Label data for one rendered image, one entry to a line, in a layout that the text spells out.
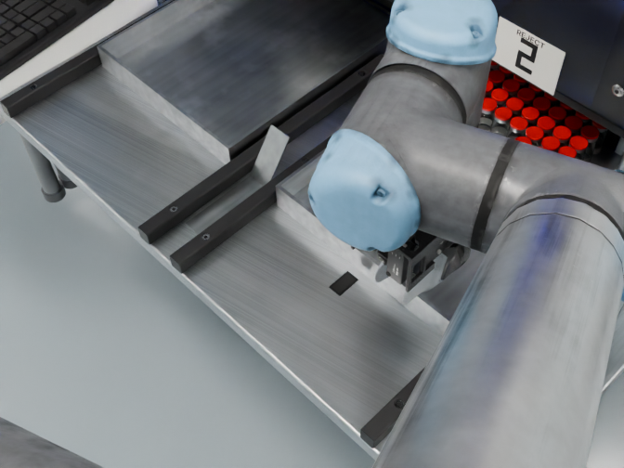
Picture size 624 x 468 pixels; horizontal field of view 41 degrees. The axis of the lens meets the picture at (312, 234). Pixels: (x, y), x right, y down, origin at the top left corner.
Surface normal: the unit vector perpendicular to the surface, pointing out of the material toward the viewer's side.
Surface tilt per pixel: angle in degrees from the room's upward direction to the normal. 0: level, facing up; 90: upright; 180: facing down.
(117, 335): 0
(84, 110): 0
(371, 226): 90
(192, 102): 0
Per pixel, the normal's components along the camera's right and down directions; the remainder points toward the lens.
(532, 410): 0.38, -0.73
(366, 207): -0.43, 0.73
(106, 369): -0.02, -0.60
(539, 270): 0.05, -0.88
